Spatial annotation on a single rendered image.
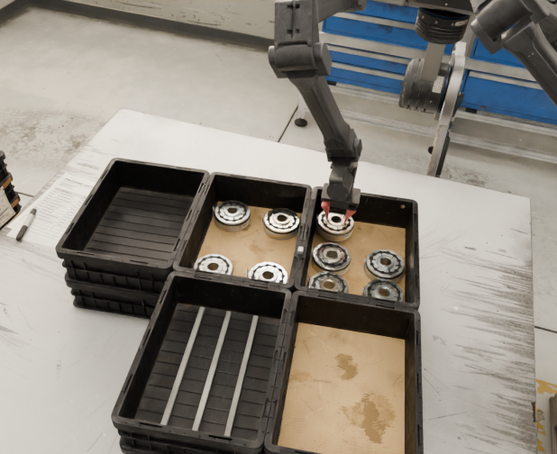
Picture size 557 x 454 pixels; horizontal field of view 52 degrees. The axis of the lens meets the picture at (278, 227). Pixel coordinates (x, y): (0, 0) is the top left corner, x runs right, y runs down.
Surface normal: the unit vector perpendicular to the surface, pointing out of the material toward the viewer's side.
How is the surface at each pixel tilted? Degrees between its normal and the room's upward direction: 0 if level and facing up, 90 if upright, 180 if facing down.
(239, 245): 0
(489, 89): 90
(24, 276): 0
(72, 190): 0
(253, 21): 90
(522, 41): 87
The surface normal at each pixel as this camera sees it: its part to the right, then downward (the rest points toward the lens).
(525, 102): -0.29, 0.65
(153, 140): 0.05, -0.73
